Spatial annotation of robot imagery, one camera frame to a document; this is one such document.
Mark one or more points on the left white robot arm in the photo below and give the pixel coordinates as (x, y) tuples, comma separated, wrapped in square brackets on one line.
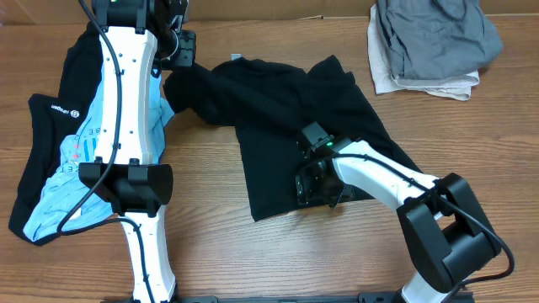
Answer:
[(139, 39)]

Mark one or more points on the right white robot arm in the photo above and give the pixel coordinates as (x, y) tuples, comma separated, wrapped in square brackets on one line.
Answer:
[(447, 233)]

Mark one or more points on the black logo t-shirt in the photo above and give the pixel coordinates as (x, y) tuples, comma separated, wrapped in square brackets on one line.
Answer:
[(54, 118)]

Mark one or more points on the beige folded garment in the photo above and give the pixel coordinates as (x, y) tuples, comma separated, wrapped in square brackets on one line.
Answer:
[(459, 88)]

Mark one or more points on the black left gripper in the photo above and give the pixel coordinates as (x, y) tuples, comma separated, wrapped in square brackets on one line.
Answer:
[(186, 60)]

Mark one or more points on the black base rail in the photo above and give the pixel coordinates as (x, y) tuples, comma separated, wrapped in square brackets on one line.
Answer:
[(366, 297)]

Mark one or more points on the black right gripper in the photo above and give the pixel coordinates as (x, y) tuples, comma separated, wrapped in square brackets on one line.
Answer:
[(308, 191)]

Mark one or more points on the grey folded shorts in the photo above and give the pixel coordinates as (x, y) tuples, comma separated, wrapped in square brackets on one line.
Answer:
[(436, 39)]

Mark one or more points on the light blue printed t-shirt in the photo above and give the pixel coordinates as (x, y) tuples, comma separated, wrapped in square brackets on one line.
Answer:
[(63, 189)]

